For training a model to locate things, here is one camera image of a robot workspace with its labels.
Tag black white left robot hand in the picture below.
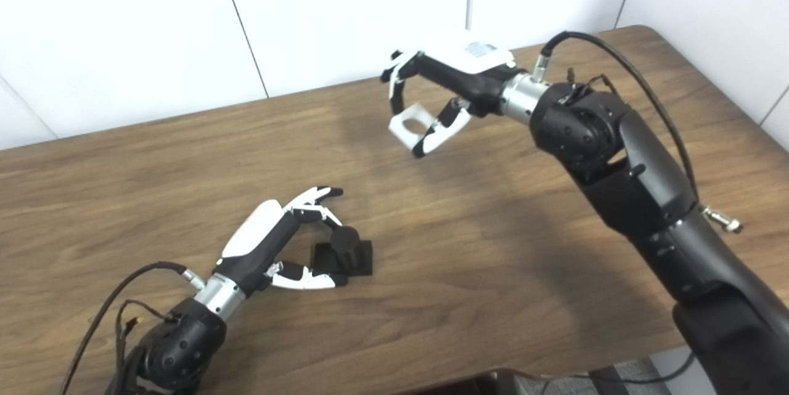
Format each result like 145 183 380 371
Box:
213 185 349 297

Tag black peg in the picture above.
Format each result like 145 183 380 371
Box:
311 226 374 279

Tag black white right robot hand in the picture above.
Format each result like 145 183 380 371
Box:
380 31 518 159

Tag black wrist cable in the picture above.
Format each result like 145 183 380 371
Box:
531 30 744 235
59 261 208 395

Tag white square piece with hole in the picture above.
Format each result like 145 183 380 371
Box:
388 102 442 152

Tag thin right arm wires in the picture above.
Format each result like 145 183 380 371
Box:
564 67 621 104

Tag thin left arm wires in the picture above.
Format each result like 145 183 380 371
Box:
114 299 181 395

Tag thin arm wires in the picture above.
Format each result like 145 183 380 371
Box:
564 67 621 104
114 299 181 395

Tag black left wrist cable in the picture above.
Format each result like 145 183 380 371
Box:
59 261 208 395

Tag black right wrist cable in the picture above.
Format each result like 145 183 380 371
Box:
531 30 744 235

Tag thin black floor cable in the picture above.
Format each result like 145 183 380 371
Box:
536 352 696 387

